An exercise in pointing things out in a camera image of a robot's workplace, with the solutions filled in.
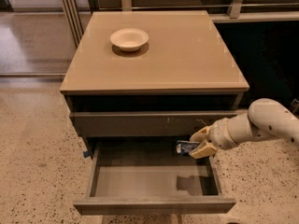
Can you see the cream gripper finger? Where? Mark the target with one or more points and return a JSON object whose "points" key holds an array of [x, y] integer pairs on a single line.
{"points": [[205, 149], [201, 135]]}

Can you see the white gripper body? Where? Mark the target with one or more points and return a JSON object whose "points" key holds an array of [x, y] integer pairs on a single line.
{"points": [[219, 135]]}

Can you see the blue tape piece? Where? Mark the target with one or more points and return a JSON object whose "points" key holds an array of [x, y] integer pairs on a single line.
{"points": [[86, 154]]}

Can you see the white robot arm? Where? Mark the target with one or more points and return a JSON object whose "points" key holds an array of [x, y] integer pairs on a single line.
{"points": [[265, 119]]}

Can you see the white ceramic bowl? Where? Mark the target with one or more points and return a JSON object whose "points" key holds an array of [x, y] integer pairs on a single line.
{"points": [[129, 39]]}

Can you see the open grey middle drawer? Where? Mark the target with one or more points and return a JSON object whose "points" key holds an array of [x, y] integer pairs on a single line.
{"points": [[136, 178]]}

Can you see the grey drawer cabinet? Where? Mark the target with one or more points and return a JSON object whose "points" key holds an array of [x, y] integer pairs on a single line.
{"points": [[185, 66]]}

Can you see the metal shelf frame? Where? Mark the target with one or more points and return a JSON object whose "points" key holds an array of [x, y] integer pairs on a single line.
{"points": [[221, 11]]}

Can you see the closed grey top drawer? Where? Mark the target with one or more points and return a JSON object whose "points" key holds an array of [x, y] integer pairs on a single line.
{"points": [[144, 124]]}

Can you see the blue rxbar blueberry wrapper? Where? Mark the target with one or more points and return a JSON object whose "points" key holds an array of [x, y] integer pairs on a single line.
{"points": [[185, 147]]}

